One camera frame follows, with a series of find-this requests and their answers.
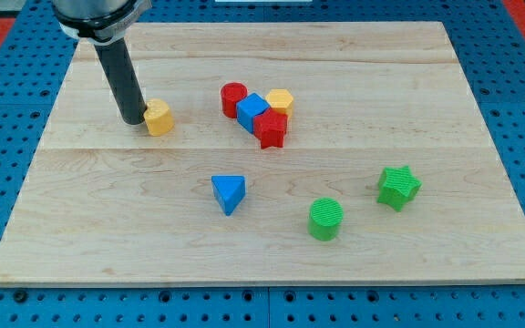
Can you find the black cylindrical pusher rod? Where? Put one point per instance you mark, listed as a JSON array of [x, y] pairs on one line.
[[123, 82]]

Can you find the yellow heart block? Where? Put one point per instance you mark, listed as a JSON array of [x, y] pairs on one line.
[[158, 117]]

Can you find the blue cube block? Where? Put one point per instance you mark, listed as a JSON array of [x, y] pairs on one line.
[[248, 109]]

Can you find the red cylinder block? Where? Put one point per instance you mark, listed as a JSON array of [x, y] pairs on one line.
[[231, 94]]

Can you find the yellow hexagon block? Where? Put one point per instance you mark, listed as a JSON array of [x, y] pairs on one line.
[[281, 101]]

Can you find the red star block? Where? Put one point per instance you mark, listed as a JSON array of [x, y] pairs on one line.
[[270, 128]]

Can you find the blue triangle block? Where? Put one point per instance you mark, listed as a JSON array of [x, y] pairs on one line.
[[229, 191]]

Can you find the light wooden board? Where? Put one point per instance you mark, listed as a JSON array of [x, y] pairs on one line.
[[105, 204]]

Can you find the green cylinder block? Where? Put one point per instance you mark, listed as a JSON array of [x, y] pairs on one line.
[[324, 220]]

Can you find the green star block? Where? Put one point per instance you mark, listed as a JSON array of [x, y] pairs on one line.
[[397, 186]]

